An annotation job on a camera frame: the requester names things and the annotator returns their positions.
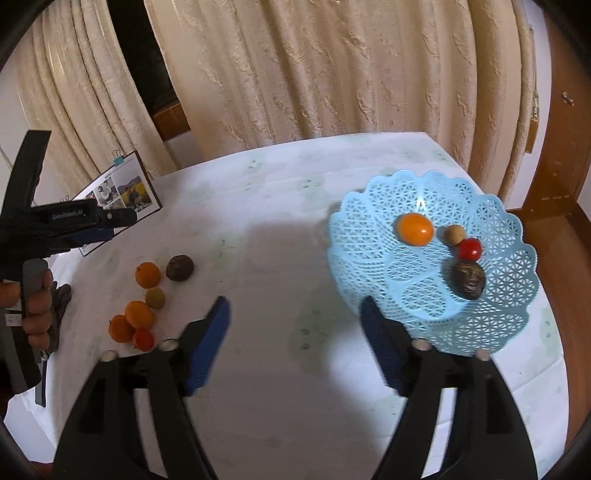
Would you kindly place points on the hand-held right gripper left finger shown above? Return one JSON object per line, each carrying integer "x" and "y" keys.
{"x": 210, "y": 334}

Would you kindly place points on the photo desk calendar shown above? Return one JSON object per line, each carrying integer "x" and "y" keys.
{"x": 134, "y": 189}

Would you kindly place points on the small orange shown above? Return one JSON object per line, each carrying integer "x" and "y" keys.
{"x": 138, "y": 314}
{"x": 147, "y": 274}
{"x": 120, "y": 328}

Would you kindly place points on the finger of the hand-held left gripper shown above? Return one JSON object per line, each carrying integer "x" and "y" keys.
{"x": 28, "y": 175}
{"x": 94, "y": 235}

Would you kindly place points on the person's left hand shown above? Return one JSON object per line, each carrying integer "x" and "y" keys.
{"x": 38, "y": 304}

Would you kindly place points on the dark wrinkled passion fruit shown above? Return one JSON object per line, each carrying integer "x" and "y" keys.
{"x": 180, "y": 267}
{"x": 467, "y": 279}

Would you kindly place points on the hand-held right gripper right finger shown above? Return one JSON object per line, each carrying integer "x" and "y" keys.
{"x": 379, "y": 344}

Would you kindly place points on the small green round fruit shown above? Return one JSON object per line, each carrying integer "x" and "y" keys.
{"x": 155, "y": 297}

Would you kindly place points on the small beige round fruit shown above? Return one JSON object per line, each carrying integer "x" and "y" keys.
{"x": 455, "y": 234}

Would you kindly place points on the large orange tomato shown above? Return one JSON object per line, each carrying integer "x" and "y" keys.
{"x": 415, "y": 229}

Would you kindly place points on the cream patterned curtain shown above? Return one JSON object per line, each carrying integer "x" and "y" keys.
{"x": 92, "y": 92}
{"x": 323, "y": 69}

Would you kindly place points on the light blue plastic basket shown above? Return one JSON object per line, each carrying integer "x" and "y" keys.
{"x": 415, "y": 286}

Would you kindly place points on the red cherry tomato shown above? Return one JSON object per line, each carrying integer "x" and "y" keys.
{"x": 143, "y": 339}
{"x": 470, "y": 249}

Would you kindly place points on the brown wooden furniture piece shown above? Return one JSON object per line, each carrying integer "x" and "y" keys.
{"x": 173, "y": 121}

